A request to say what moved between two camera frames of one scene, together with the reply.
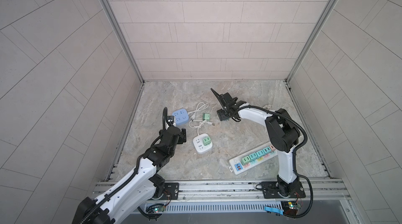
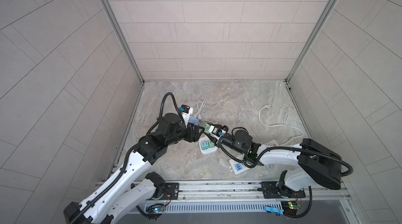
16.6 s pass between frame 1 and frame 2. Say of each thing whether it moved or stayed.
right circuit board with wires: stayed
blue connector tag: stayed
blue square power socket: moved
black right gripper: moved
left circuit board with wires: stayed
